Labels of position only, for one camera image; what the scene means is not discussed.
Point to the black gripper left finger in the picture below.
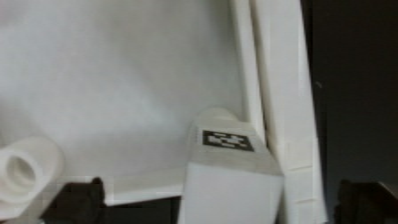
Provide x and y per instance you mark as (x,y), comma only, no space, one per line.
(78,206)

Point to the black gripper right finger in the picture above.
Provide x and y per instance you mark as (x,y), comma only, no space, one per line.
(367,203)

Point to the white table leg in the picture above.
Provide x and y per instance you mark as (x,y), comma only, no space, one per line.
(234,179)

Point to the white square tabletop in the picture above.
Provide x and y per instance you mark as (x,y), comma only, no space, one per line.
(117,67)

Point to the white U-shaped obstacle wall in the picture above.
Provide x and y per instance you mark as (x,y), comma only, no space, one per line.
(289,106)

